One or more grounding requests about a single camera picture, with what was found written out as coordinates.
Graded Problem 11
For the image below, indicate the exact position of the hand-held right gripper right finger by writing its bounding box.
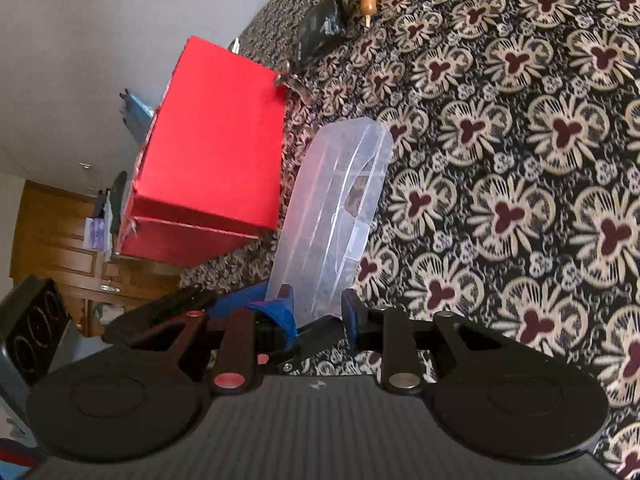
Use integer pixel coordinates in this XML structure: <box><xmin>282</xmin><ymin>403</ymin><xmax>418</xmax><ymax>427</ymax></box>
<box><xmin>341</xmin><ymin>288</ymin><xmax>482</xmax><ymax>393</ymax></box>

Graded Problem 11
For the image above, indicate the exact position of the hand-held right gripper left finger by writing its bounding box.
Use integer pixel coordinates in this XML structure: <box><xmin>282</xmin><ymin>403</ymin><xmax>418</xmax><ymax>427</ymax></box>
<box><xmin>119</xmin><ymin>284</ymin><xmax>297</xmax><ymax>397</ymax></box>

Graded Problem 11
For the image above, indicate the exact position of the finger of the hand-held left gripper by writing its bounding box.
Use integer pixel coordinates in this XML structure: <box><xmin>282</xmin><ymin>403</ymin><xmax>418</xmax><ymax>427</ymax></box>
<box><xmin>257</xmin><ymin>317</ymin><xmax>348</xmax><ymax>376</ymax></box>
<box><xmin>102</xmin><ymin>280</ymin><xmax>273</xmax><ymax>347</ymax></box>

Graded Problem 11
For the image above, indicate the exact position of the clear plastic container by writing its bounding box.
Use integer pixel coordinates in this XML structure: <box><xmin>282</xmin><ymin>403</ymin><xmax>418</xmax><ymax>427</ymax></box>
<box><xmin>265</xmin><ymin>117</ymin><xmax>395</xmax><ymax>329</ymax></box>

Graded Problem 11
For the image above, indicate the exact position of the red cardboard box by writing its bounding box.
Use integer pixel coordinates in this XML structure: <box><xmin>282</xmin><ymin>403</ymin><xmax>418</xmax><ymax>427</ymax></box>
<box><xmin>114</xmin><ymin>36</ymin><xmax>289</xmax><ymax>269</ymax></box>

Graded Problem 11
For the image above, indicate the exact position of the small metal keychain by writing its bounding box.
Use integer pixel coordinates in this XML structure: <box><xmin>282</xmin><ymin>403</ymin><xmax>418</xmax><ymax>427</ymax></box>
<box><xmin>273</xmin><ymin>71</ymin><xmax>314</xmax><ymax>107</ymax></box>

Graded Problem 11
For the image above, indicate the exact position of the black glossy packet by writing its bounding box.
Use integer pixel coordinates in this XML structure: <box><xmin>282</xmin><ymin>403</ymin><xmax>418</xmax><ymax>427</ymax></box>
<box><xmin>291</xmin><ymin>0</ymin><xmax>352</xmax><ymax>70</ymax></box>

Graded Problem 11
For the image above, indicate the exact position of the wooden cabinet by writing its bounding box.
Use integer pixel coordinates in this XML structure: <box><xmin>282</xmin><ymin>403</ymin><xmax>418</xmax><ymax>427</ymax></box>
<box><xmin>9</xmin><ymin>180</ymin><xmax>182</xmax><ymax>342</ymax></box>

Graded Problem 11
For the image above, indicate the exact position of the purple white packet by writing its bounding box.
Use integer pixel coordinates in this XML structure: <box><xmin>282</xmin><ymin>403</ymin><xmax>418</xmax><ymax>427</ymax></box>
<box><xmin>86</xmin><ymin>214</ymin><xmax>114</xmax><ymax>252</ymax></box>

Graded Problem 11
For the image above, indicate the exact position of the dark flat object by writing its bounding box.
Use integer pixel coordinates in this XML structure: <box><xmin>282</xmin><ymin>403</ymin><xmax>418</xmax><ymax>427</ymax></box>
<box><xmin>109</xmin><ymin>171</ymin><xmax>129</xmax><ymax>235</ymax></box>

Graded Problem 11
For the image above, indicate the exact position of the light blue object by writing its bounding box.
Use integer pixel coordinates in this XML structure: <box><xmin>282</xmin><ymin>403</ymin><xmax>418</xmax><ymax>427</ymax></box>
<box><xmin>118</xmin><ymin>88</ymin><xmax>159</xmax><ymax>144</ymax></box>

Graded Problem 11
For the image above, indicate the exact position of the floral printed blanket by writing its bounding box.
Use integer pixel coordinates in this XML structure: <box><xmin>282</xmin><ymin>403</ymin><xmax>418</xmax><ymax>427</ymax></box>
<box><xmin>179</xmin><ymin>0</ymin><xmax>640</xmax><ymax>480</ymax></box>

